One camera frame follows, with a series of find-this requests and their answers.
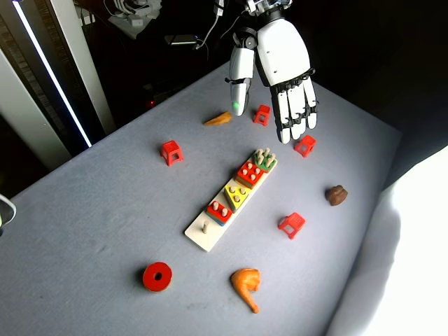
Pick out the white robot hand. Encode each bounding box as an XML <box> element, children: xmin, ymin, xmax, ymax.
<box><xmin>225</xmin><ymin>15</ymin><xmax>320</xmax><ymax>145</ymax></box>
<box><xmin>0</xmin><ymin>193</ymin><xmax>18</xmax><ymax>237</ymax></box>

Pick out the red ring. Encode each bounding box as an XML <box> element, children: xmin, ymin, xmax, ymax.
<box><xmin>141</xmin><ymin>261</ymin><xmax>173</xmax><ymax>293</ymax></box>

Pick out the green pentagon block stack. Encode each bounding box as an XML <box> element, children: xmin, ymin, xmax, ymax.
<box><xmin>252</xmin><ymin>148</ymin><xmax>279</xmax><ymax>174</ymax></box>

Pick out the red square block stack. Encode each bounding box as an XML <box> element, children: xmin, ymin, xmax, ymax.
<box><xmin>234</xmin><ymin>160</ymin><xmax>263</xmax><ymax>190</ymax></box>

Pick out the yellow triangle block stack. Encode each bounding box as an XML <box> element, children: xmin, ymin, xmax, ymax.
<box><xmin>223</xmin><ymin>184</ymin><xmax>253</xmax><ymax>214</ymax></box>

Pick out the red oblong block stack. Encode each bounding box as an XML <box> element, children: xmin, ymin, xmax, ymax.
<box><xmin>205</xmin><ymin>200</ymin><xmax>233</xmax><ymax>227</ymax></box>

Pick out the wooden shape sorter board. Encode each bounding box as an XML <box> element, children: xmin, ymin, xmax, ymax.
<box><xmin>184</xmin><ymin>148</ymin><xmax>280</xmax><ymax>253</ymax></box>

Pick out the red toy stool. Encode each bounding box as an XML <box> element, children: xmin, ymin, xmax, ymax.
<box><xmin>160</xmin><ymin>139</ymin><xmax>185</xmax><ymax>167</ymax></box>
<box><xmin>252</xmin><ymin>104</ymin><xmax>272</xmax><ymax>126</ymax></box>
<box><xmin>293</xmin><ymin>134</ymin><xmax>318</xmax><ymax>158</ymax></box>
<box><xmin>277</xmin><ymin>211</ymin><xmax>307</xmax><ymax>240</ymax></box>

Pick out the grey table cloth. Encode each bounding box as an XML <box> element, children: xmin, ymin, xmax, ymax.
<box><xmin>0</xmin><ymin>61</ymin><xmax>403</xmax><ymax>336</ymax></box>

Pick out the black box device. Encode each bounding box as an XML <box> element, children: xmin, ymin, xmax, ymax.
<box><xmin>164</xmin><ymin>34</ymin><xmax>200</xmax><ymax>47</ymax></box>

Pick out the bright light strip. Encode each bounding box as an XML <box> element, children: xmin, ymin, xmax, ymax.
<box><xmin>12</xmin><ymin>0</ymin><xmax>93</xmax><ymax>148</ymax></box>

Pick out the brown toy food lump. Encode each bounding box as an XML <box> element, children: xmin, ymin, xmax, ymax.
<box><xmin>324</xmin><ymin>184</ymin><xmax>349</xmax><ymax>207</ymax></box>

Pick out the white backdrop sheet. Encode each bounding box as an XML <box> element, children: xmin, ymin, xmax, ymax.
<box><xmin>325</xmin><ymin>143</ymin><xmax>448</xmax><ymax>336</ymax></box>

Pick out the orange toy chicken leg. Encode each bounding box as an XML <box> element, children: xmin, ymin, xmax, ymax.
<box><xmin>230</xmin><ymin>267</ymin><xmax>263</xmax><ymax>314</ymax></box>

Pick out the white cable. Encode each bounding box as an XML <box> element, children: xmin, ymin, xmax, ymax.
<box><xmin>195</xmin><ymin>5</ymin><xmax>225</xmax><ymax>50</ymax></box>

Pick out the white frame panel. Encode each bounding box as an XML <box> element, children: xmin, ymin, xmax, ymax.
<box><xmin>0</xmin><ymin>47</ymin><xmax>73</xmax><ymax>171</ymax></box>

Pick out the white frame post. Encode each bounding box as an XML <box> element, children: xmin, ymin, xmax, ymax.
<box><xmin>48</xmin><ymin>0</ymin><xmax>117</xmax><ymax>136</ymax></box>

